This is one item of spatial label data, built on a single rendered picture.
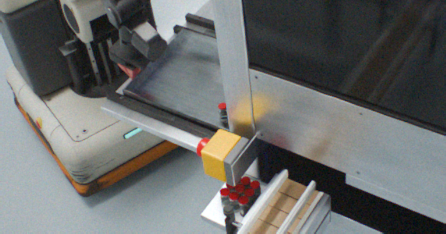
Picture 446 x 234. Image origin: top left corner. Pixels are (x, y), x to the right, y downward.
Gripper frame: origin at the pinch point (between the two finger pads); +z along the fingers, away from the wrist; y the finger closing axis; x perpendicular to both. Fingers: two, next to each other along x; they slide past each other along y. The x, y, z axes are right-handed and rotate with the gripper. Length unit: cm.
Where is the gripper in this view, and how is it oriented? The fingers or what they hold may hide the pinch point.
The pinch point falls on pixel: (134, 76)
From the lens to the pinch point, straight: 175.2
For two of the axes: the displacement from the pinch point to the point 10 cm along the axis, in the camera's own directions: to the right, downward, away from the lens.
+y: 8.4, 4.4, -3.1
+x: 5.3, -6.4, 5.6
